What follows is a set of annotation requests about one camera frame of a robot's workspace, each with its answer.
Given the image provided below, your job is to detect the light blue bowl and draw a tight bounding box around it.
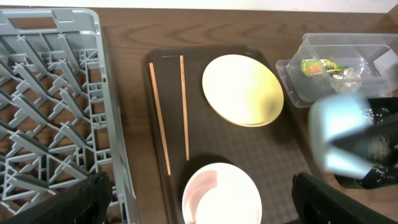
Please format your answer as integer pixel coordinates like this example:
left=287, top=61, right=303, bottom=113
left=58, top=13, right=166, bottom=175
left=308, top=94, right=373, bottom=179

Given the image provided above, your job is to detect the green orange snack wrapper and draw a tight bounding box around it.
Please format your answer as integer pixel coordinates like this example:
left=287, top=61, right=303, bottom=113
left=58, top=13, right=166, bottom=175
left=300, top=59, right=348, bottom=77

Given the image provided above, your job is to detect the grey plastic dish rack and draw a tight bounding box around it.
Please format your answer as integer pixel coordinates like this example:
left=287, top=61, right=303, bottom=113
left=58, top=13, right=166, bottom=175
left=1, top=8, right=139, bottom=223

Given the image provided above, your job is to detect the wooden chopstick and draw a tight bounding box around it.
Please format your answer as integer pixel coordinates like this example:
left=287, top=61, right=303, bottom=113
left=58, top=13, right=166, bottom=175
left=180, top=55, right=190, bottom=161
left=149, top=62, right=171, bottom=175

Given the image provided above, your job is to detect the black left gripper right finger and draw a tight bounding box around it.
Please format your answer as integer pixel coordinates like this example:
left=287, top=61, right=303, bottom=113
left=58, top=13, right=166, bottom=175
left=292, top=172, right=397, bottom=224

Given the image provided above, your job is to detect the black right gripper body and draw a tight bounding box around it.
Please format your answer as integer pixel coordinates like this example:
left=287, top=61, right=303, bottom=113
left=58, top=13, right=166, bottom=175
left=331, top=114, right=397, bottom=165

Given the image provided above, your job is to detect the black waste tray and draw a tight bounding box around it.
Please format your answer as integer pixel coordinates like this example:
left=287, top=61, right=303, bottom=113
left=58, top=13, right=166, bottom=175
left=332, top=97, right=397, bottom=189

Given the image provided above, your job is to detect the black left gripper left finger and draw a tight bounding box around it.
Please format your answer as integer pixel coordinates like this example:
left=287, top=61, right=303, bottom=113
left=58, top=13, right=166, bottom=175
left=1, top=171, right=113, bottom=224

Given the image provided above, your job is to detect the dark brown serving tray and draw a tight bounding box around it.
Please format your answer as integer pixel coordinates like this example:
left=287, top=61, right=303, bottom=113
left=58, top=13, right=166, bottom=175
left=142, top=45, right=308, bottom=223

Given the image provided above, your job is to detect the pink white bowl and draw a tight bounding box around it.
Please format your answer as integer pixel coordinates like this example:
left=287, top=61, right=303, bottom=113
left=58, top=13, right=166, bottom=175
left=182, top=162, right=262, bottom=224

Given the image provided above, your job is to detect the clear plastic bin lid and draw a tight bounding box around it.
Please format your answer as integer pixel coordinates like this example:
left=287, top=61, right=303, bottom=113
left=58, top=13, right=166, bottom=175
left=275, top=60, right=314, bottom=108

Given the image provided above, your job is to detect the yellow round plate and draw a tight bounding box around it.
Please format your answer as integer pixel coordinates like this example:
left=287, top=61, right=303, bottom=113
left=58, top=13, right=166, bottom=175
left=202, top=54, right=284, bottom=127

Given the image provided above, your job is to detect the clear plastic bin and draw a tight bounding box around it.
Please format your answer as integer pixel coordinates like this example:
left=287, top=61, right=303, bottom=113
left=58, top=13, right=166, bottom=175
left=287, top=33, right=397, bottom=102

